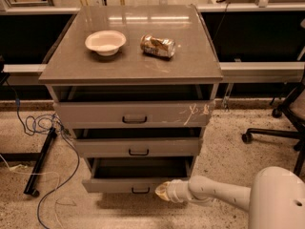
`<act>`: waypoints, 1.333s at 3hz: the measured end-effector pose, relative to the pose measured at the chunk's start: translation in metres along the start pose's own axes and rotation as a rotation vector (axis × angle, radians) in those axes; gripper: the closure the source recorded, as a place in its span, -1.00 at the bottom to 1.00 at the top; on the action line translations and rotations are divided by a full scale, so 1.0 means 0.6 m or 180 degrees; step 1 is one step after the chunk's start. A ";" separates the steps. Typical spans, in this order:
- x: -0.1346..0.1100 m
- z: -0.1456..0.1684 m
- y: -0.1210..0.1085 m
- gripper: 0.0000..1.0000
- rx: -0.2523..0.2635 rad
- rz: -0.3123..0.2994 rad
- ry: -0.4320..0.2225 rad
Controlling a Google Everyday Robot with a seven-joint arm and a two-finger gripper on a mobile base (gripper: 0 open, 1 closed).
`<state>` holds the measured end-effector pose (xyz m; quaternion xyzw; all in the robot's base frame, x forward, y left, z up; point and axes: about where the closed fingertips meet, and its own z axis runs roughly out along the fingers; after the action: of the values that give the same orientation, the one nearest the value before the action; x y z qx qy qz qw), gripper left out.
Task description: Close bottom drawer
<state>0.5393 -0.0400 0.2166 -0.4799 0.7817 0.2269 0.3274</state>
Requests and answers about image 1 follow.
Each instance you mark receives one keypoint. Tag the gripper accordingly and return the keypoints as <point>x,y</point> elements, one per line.
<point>176,191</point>

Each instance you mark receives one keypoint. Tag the grey bottom drawer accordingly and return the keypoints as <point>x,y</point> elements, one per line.
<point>136,175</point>

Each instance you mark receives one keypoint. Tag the grey drawer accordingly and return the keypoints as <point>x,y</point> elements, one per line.
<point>151,114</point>
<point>138,147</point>
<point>136,175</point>

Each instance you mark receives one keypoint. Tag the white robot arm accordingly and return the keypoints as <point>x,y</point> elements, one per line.
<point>276,200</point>

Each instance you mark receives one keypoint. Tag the grey middle drawer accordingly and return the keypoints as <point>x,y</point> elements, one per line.
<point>138,147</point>

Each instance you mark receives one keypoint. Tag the grey top drawer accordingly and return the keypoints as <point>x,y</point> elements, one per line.
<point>151,114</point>

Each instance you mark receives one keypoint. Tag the grey drawer cabinet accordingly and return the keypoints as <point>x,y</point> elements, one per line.
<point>77,74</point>

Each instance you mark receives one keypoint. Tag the black office chair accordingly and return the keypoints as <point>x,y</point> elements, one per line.
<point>293,107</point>

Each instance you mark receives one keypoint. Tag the black wheeled table leg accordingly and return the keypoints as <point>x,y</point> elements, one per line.
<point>36,171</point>

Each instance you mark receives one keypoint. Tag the white paper bowl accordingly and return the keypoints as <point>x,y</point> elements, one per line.
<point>105,43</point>

